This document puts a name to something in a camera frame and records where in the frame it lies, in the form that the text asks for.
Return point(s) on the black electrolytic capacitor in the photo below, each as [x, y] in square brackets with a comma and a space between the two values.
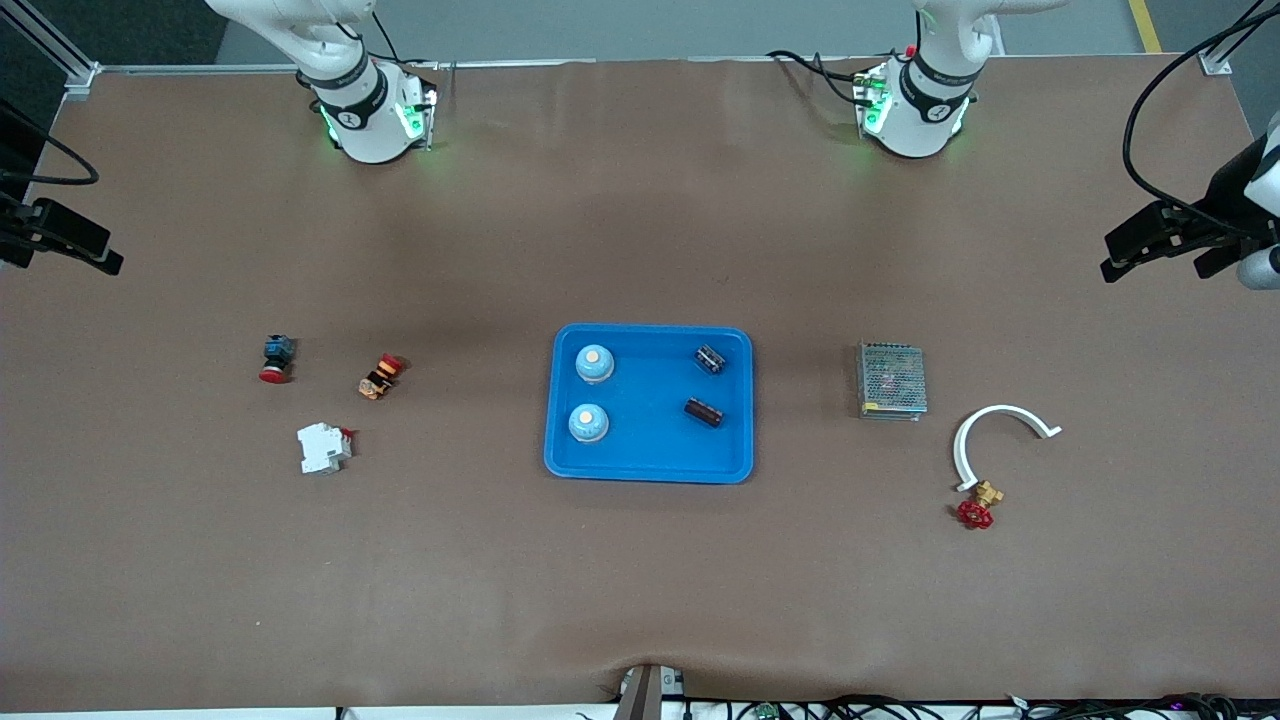
[711, 359]

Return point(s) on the red push button blue body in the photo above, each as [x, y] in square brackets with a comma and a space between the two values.
[276, 352]

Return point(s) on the brown electrolytic capacitor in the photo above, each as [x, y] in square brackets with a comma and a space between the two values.
[703, 412]

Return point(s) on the metal table edge bracket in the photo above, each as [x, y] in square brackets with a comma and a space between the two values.
[645, 695]

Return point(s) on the orange black emergency stop button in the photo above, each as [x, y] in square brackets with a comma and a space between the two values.
[380, 380]

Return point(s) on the aluminium frame profile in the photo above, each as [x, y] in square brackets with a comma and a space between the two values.
[60, 45]
[1215, 63]

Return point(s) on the blue plastic tray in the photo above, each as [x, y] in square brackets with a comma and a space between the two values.
[640, 440]

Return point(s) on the white curved plastic clip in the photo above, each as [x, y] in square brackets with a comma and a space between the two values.
[958, 450]

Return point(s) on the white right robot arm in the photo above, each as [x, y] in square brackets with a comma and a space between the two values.
[365, 120]

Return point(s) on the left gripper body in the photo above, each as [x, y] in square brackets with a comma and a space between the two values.
[1226, 196]

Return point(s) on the white circuit breaker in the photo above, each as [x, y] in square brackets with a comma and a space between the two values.
[322, 450]

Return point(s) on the blue dome call bell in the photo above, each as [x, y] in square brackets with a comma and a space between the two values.
[595, 372]
[588, 428]

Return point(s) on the metal mesh power supply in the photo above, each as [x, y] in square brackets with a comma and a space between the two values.
[892, 382]

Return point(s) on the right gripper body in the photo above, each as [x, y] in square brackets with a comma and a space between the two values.
[12, 226]

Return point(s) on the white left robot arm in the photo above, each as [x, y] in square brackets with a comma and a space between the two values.
[915, 115]

